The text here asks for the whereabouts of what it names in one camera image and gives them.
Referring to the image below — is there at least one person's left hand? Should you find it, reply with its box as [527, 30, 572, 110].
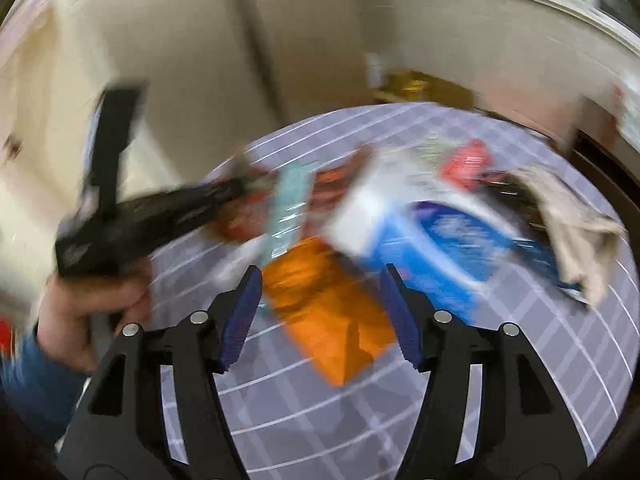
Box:
[36, 258, 153, 375]

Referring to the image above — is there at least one blue sleeve left forearm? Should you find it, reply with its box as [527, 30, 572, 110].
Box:
[1, 330, 89, 446]

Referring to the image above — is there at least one dark red snack wrapper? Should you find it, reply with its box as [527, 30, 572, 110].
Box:
[205, 144, 373, 243]

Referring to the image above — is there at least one teal snack wrapper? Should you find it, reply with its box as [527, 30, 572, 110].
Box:
[259, 162, 317, 268]

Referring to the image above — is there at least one yellow cardboard box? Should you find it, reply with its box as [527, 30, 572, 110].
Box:
[373, 68, 475, 110]

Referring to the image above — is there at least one red snack packet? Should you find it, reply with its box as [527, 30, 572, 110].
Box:
[438, 139, 494, 191]

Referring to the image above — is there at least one orange snack bag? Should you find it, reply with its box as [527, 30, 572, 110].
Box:
[262, 237, 396, 387]

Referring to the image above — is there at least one beige crumpled cloth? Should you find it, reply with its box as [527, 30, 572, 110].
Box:
[514, 165, 627, 310]

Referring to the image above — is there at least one blue white paper box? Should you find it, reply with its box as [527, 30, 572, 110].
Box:
[321, 155, 584, 322]

